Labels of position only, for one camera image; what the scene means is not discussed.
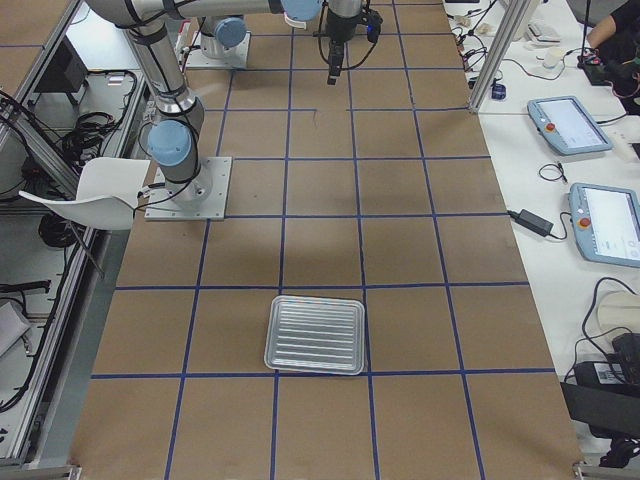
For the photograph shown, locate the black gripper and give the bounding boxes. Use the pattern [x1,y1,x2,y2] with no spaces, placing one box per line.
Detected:
[325,14,358,85]

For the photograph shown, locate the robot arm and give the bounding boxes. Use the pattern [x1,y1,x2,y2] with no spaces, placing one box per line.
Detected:
[88,1,382,207]
[183,15,344,85]

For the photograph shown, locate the silver ribbed metal tray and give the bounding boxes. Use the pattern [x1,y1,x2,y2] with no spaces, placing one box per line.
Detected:
[264,295,365,376]

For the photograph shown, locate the blue teach pendant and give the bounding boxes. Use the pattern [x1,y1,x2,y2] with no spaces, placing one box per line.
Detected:
[568,183,639,268]
[527,96,613,156]

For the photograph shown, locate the black power adapter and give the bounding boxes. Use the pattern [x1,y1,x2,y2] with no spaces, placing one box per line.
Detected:
[507,209,553,237]

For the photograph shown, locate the white plastic chair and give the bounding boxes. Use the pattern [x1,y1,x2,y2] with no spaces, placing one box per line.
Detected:
[19,157,150,231]

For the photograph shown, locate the white curved plastic bracket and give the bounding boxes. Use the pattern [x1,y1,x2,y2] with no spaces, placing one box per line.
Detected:
[283,13,307,30]

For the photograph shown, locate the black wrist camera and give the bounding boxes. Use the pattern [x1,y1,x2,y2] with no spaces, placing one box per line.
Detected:
[360,8,383,44]

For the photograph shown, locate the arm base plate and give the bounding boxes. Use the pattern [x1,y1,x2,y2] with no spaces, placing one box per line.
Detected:
[185,31,251,70]
[144,157,233,221]

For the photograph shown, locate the aluminium frame post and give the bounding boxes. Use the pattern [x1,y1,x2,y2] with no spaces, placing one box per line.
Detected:
[468,0,529,113]

